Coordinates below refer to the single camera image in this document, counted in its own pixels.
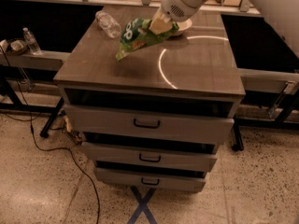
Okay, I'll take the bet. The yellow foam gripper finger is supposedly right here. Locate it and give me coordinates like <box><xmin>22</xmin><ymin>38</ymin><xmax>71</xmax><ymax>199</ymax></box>
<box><xmin>149</xmin><ymin>18</ymin><xmax>172</xmax><ymax>35</ymax></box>
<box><xmin>152</xmin><ymin>9</ymin><xmax>171</xmax><ymax>23</ymax></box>

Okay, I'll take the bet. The green rice chip bag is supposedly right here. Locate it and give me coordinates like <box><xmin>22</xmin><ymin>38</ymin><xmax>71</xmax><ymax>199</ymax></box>
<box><xmin>116</xmin><ymin>18</ymin><xmax>178</xmax><ymax>61</ymax></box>

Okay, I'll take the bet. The white paper bowl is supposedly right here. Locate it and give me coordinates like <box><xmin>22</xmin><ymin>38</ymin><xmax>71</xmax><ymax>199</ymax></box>
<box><xmin>173</xmin><ymin>19</ymin><xmax>192</xmax><ymax>36</ymax></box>

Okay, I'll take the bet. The clear plastic bottle lying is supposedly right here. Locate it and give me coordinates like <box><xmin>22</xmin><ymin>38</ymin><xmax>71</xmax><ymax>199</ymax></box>
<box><xmin>95</xmin><ymin>10</ymin><xmax>121</xmax><ymax>38</ymax></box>

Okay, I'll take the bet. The grey drawer cabinet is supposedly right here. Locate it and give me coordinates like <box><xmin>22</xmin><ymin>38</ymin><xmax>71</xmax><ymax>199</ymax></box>
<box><xmin>54</xmin><ymin>13</ymin><xmax>245</xmax><ymax>179</ymax></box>

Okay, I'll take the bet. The top grey drawer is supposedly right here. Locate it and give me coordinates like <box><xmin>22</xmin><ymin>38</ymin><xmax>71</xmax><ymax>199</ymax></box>
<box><xmin>64</xmin><ymin>105</ymin><xmax>234</xmax><ymax>144</ymax></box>

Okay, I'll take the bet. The grey drawer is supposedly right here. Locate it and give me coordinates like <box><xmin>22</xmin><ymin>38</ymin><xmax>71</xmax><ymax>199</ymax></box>
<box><xmin>94</xmin><ymin>168</ymin><xmax>206</xmax><ymax>192</ymax></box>
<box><xmin>64</xmin><ymin>105</ymin><xmax>234</xmax><ymax>144</ymax></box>
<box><xmin>81</xmin><ymin>142</ymin><xmax>217</xmax><ymax>172</ymax></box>

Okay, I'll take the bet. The upright clear water bottle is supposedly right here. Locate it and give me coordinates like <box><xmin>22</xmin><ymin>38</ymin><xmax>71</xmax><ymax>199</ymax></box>
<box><xmin>23</xmin><ymin>27</ymin><xmax>41</xmax><ymax>55</ymax></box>

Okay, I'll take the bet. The grey side bench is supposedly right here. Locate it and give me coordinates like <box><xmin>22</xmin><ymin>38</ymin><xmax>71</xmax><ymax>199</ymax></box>
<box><xmin>0</xmin><ymin>50</ymin><xmax>70</xmax><ymax>138</ymax></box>

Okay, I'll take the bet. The middle grey drawer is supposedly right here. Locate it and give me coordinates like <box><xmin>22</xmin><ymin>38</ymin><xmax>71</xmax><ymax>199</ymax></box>
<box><xmin>81</xmin><ymin>142</ymin><xmax>217</xmax><ymax>172</ymax></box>

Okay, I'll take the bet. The power strip on floor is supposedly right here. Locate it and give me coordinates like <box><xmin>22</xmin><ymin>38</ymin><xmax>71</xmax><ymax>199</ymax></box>
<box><xmin>63</xmin><ymin>116</ymin><xmax>82</xmax><ymax>146</ymax></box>

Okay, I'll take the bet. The small round dish with items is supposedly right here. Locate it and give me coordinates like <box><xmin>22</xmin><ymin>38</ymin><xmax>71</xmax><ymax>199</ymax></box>
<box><xmin>6</xmin><ymin>39</ymin><xmax>27</xmax><ymax>56</ymax></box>

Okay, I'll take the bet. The bottom grey drawer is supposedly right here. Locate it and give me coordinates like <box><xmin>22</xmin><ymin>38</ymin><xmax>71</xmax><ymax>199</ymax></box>
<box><xmin>94</xmin><ymin>168</ymin><xmax>206</xmax><ymax>192</ymax></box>

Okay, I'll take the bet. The black floor cable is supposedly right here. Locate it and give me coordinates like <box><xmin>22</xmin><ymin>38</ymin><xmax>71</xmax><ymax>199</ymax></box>
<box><xmin>0</xmin><ymin>45</ymin><xmax>102</xmax><ymax>224</ymax></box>

